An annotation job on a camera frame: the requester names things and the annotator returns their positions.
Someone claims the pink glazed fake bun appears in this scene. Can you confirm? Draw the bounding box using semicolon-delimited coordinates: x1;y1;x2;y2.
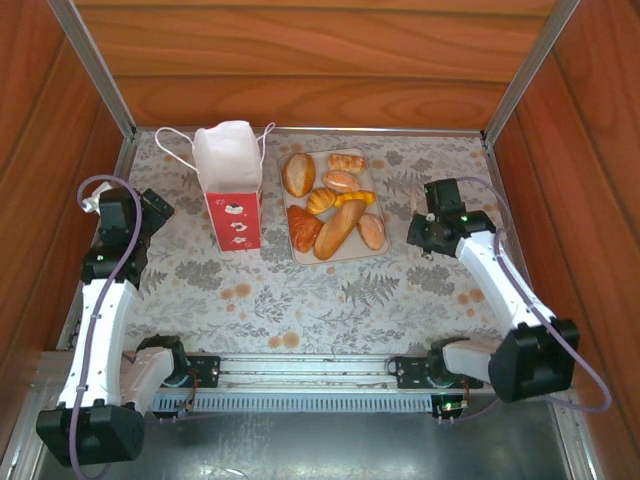
357;213;387;252
322;169;362;194

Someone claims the beige plastic tray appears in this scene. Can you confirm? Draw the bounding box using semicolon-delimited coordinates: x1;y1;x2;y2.
278;148;393;265

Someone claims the yellow striped fake bread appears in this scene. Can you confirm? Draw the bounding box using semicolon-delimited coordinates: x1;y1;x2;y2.
333;190;377;209

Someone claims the long golden fake baguette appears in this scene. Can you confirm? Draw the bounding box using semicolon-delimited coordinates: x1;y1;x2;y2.
313;198;368;262

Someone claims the red and white paper bag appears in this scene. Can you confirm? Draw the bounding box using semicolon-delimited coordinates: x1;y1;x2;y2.
154;118;277;253

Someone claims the lattice fake danish pastry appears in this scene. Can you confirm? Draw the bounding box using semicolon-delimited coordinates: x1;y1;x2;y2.
327;153;367;175

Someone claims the small golden fake croissant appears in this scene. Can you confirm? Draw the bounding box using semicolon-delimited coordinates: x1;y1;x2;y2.
305;187;338;215

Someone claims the dark brown fake croissant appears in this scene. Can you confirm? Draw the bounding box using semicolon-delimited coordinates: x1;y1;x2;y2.
287;205;325;254

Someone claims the oval floury fake bread loaf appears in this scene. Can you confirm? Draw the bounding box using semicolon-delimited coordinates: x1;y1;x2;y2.
281;152;317;199

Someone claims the aluminium table edge strip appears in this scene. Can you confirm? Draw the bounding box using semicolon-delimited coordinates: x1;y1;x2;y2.
480;139;554;354

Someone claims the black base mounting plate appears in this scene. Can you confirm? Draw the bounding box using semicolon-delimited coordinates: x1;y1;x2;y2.
394;354;485;391
164;353;222;390

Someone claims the floral tablecloth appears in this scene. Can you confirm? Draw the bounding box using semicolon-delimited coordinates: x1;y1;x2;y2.
58;130;544;354

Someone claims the small circuit board green light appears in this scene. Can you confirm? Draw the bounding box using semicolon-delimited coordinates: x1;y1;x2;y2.
433;396;470;417

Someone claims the grey metal sheet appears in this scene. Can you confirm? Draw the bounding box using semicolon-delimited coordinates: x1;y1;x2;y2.
29;399;576;480

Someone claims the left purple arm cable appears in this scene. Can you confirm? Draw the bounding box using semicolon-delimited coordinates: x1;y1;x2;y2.
67;173;199;480

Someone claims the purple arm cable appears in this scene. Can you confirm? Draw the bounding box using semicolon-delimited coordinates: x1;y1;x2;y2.
439;175;614;424
67;173;199;480

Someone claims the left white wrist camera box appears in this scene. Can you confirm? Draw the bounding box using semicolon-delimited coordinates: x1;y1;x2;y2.
82;182;112;214

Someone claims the slanted aluminium frame post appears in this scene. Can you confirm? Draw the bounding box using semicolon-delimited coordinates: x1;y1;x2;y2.
47;0;139;144
479;0;584;146

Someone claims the long aluminium mounting rail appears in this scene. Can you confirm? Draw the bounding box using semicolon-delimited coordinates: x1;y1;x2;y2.
30;351;574;394

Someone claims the grey slotted cable duct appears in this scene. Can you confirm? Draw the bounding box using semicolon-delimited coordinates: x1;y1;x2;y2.
149;392;436;415

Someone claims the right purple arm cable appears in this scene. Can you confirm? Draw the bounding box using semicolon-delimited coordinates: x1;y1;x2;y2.
439;175;614;424

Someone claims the aluminium frame profile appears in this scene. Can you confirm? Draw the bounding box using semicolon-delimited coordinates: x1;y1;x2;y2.
0;392;51;480
549;389;604;480

